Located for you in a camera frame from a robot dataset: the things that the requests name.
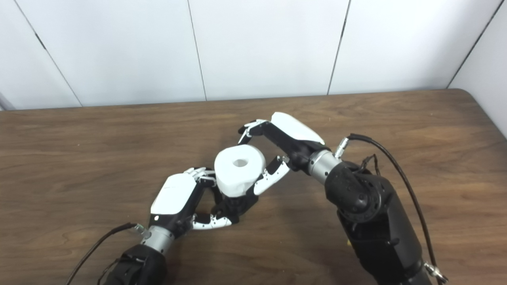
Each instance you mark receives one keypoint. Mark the white and black left hand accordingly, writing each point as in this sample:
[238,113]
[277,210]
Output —
[174,196]

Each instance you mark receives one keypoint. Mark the white and black right hand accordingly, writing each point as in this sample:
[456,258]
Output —
[295,128]

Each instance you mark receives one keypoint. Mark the black flanged holder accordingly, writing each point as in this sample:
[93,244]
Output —
[237,206]

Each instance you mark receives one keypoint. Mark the round white piece with holes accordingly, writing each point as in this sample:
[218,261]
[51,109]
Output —
[237,178]

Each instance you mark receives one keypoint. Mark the gray wall pipe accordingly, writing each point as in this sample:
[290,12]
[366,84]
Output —
[4,103]

